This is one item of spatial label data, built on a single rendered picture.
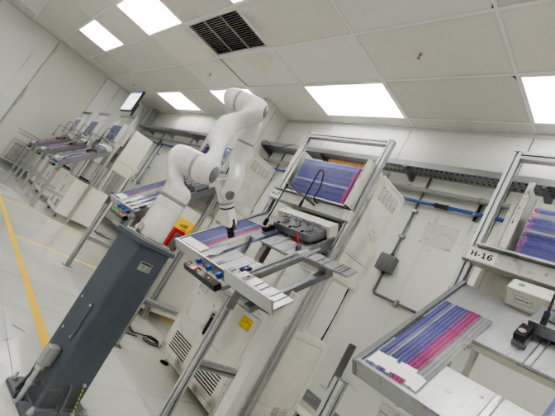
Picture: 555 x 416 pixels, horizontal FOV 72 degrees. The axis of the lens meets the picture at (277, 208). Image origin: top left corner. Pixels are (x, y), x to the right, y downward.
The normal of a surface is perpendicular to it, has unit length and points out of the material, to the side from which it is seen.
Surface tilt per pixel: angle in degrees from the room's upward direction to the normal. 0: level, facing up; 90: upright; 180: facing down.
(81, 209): 90
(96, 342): 90
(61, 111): 90
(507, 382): 90
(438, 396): 44
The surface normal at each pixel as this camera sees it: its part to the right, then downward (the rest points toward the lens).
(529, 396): -0.61, -0.47
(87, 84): 0.62, 0.22
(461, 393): -0.08, -0.94
